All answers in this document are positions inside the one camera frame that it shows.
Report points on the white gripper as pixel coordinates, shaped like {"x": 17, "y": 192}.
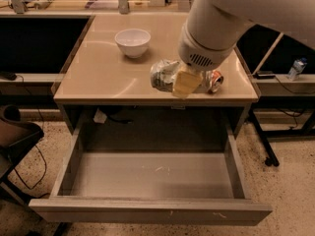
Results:
{"x": 199, "y": 54}

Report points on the crushed silver green 7up can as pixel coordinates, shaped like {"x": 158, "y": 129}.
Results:
{"x": 162, "y": 74}

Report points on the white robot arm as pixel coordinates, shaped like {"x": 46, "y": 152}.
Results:
{"x": 213, "y": 27}

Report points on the crushed orange soda can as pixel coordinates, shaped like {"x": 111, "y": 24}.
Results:
{"x": 212, "y": 81}

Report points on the beige cabinet with drawer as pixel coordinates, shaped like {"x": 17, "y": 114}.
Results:
{"x": 100, "y": 74}

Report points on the open grey top drawer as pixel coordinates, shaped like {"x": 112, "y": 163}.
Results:
{"x": 178, "y": 168}

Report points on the white bowl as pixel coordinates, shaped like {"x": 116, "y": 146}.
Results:
{"x": 133, "y": 42}

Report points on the black small device on shelf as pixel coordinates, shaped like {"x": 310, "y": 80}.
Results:
{"x": 262, "y": 75}

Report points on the black table leg stand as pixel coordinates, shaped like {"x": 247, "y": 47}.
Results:
{"x": 271, "y": 159}

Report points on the small water bottle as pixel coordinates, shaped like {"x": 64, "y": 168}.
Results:
{"x": 297, "y": 68}

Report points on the black chair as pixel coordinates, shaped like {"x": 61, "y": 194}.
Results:
{"x": 17, "y": 138}

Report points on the white stick handle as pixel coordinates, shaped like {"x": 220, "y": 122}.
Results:
{"x": 268, "y": 53}

